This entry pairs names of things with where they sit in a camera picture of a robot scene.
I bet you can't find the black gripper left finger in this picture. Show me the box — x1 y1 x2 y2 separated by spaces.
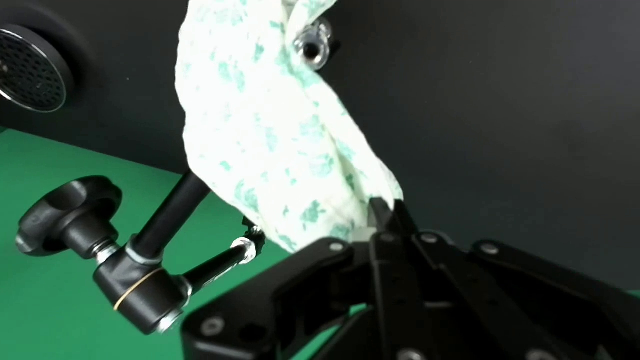
179 196 404 360

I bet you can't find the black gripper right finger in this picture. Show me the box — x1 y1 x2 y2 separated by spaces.
395 197 640 360

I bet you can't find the white floral cloth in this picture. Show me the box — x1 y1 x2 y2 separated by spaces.
172 0 406 254

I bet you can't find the round black drip tray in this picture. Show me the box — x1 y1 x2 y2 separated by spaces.
0 24 75 115

